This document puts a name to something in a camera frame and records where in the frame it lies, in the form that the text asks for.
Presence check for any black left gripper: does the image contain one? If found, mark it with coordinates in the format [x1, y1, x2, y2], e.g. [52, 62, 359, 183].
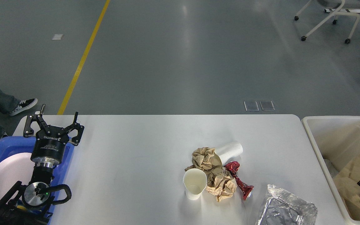
[23, 104, 85, 165]

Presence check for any brown paper bag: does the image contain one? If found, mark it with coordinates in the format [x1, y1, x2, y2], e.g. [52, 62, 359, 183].
[333, 152, 360, 221]

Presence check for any pink plate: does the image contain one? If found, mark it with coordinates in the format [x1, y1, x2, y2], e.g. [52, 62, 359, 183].
[0, 152, 34, 199]

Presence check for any silver foil bag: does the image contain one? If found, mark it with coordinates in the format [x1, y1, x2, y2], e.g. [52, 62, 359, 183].
[255, 184, 318, 225]

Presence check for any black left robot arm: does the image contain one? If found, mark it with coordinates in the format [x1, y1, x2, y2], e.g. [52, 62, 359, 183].
[0, 104, 84, 225]

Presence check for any clear plastic wrap in bin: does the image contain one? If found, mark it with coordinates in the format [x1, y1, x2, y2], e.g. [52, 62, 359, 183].
[324, 159, 339, 178]

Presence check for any black white sneaker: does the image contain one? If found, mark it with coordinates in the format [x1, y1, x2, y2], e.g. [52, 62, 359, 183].
[8, 98, 38, 116]

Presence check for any beige plastic bin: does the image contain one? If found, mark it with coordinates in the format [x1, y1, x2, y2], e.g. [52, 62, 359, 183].
[302, 116, 360, 225]

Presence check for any blue plastic tray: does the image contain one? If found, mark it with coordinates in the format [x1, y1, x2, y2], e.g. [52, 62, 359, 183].
[0, 136, 74, 225]

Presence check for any crushed red can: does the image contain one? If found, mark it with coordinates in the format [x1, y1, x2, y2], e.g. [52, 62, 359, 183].
[224, 161, 254, 201]

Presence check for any lying white paper cup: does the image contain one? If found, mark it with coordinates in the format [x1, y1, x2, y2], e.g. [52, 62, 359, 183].
[215, 141, 244, 166]

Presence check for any light crumpled brown paper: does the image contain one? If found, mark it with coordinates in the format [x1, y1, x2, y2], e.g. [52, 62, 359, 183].
[206, 173, 236, 202]

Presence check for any upright white paper cup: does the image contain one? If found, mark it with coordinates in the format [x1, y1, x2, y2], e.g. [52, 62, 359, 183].
[182, 168, 207, 200]

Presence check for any dark crumpled brown paper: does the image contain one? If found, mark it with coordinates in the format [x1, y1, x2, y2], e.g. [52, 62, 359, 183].
[184, 147, 227, 188]

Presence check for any white rolling chair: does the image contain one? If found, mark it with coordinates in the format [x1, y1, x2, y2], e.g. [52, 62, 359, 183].
[300, 0, 360, 44]

